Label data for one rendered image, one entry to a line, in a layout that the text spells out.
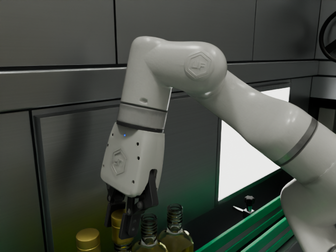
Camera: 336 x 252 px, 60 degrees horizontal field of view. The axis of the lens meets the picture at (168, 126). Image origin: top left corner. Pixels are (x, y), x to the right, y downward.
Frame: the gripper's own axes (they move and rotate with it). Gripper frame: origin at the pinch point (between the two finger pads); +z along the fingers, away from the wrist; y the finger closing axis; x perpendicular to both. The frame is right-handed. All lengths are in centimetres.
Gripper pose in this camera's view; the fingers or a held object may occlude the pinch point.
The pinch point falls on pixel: (122, 219)
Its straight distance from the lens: 49.3
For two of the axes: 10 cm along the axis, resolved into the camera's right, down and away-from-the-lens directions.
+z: -1.9, 9.8, 0.6
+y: 6.7, 1.8, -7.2
